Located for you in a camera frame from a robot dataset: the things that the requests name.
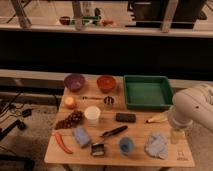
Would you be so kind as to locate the black sponge block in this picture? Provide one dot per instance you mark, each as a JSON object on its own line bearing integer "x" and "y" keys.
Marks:
{"x": 122, "y": 117}

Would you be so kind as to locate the green plastic tray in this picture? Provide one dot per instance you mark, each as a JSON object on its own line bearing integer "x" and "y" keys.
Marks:
{"x": 147, "y": 92}

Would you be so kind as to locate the orange bowl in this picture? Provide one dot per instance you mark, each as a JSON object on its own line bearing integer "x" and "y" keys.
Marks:
{"x": 106, "y": 83}

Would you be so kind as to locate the orange round fruit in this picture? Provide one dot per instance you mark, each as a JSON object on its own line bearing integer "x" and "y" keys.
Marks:
{"x": 70, "y": 102}

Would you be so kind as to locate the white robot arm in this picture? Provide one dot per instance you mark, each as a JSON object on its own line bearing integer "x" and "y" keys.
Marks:
{"x": 190, "y": 105}

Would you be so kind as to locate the purple bowl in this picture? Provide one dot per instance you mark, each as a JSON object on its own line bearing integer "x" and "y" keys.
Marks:
{"x": 74, "y": 82}

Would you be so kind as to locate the wooden table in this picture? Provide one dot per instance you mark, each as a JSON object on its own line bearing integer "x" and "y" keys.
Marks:
{"x": 179, "y": 155}

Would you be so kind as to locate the dark grape bunch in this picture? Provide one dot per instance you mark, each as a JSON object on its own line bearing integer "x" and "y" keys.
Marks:
{"x": 72, "y": 120}

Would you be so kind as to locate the black handled knife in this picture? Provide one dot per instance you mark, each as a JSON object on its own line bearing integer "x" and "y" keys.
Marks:
{"x": 114, "y": 131}

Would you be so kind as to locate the blue small cup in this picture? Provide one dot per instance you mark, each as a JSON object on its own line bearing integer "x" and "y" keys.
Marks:
{"x": 126, "y": 145}

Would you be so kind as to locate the red chili pepper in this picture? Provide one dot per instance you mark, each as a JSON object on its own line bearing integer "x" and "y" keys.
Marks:
{"x": 61, "y": 144}

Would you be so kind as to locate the light blue towel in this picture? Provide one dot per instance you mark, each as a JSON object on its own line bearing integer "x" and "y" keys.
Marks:
{"x": 156, "y": 146}

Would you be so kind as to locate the metal measuring spoon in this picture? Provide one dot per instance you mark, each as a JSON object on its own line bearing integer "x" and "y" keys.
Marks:
{"x": 108, "y": 100}

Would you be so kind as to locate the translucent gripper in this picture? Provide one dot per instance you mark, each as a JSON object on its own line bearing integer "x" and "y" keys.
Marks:
{"x": 176, "y": 136}

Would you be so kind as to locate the blue folded cloth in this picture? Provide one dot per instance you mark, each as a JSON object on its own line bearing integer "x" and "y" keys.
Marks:
{"x": 81, "y": 136}

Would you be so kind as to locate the white plastic cup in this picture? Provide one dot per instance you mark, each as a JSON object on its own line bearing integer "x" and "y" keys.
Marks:
{"x": 92, "y": 114}

